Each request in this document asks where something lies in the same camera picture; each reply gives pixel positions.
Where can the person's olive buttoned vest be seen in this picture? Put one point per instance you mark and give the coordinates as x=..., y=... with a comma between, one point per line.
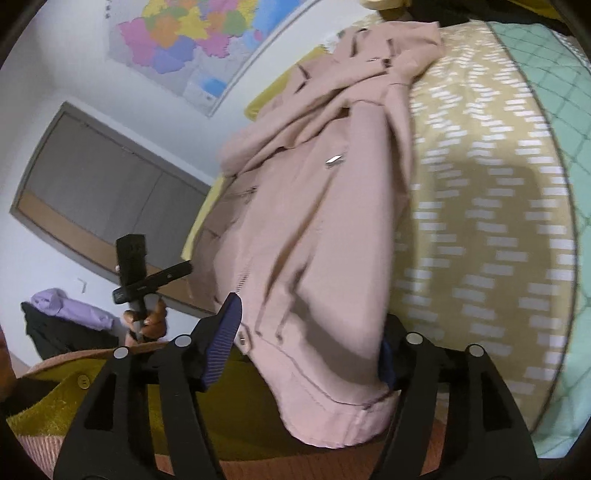
x=240, y=415

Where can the black garment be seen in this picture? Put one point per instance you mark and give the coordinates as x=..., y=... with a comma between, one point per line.
x=60, y=337
x=461, y=9

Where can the yellow patterned bedsheet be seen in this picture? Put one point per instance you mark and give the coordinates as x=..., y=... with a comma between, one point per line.
x=485, y=207

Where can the grey sliding wardrobe door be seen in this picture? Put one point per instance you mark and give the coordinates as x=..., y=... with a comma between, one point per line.
x=92, y=184

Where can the colourful wall map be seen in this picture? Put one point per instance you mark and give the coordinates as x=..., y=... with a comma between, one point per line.
x=184, y=41

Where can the teal diamond quilt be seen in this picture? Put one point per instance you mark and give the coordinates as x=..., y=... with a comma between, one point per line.
x=568, y=115

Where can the purple garment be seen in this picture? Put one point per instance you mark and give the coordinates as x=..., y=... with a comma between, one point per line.
x=69, y=307

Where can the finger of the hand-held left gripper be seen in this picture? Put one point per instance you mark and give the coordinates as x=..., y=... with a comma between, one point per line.
x=171, y=275

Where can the pink jacket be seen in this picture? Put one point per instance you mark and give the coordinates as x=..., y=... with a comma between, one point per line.
x=300, y=230

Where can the person's left hand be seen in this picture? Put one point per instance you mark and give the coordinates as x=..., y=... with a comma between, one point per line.
x=154, y=325

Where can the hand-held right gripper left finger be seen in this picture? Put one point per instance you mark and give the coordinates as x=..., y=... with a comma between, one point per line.
x=226, y=341

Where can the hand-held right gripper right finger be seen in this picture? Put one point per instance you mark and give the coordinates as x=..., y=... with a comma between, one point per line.
x=387, y=367

